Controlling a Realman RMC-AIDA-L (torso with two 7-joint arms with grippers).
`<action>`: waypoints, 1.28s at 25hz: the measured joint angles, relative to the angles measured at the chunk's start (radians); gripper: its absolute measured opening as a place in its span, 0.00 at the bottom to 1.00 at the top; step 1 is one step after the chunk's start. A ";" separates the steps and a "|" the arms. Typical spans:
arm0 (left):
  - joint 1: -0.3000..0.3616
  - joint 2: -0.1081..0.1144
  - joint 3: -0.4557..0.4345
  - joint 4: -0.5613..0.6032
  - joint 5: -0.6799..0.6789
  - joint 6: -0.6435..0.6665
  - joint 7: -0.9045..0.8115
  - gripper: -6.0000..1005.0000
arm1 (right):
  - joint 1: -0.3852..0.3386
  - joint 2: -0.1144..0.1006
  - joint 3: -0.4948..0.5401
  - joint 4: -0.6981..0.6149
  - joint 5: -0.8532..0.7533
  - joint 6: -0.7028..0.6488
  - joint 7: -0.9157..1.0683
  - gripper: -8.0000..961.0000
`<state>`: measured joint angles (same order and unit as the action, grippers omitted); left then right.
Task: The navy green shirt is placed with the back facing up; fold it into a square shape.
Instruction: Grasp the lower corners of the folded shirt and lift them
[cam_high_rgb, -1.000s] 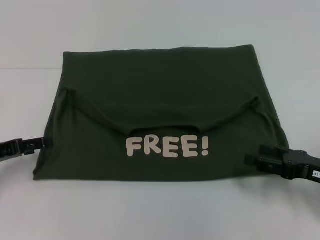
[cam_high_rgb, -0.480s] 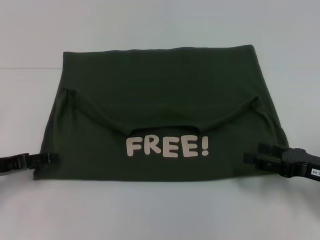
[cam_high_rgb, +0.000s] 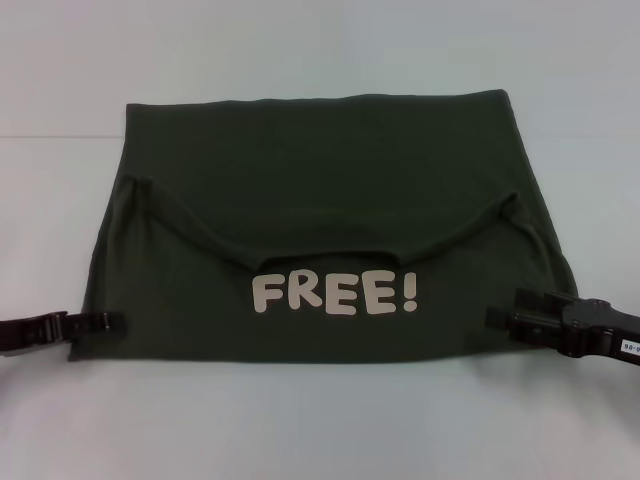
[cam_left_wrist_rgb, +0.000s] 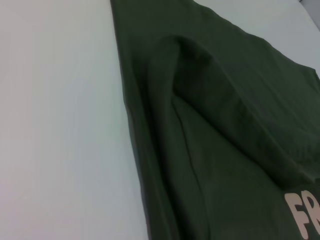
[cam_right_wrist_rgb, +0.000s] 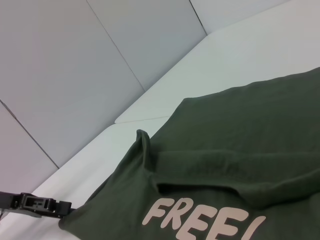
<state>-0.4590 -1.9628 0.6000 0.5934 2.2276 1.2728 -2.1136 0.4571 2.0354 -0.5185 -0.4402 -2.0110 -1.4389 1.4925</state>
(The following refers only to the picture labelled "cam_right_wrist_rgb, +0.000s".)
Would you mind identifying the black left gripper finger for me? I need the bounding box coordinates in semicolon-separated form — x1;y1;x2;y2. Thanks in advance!
13;191;73;218
16;208;62;220

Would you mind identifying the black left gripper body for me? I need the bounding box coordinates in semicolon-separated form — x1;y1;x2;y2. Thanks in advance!
0;190;16;210

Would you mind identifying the dark green printed t-shirt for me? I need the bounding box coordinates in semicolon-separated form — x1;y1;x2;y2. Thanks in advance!
57;66;320;240

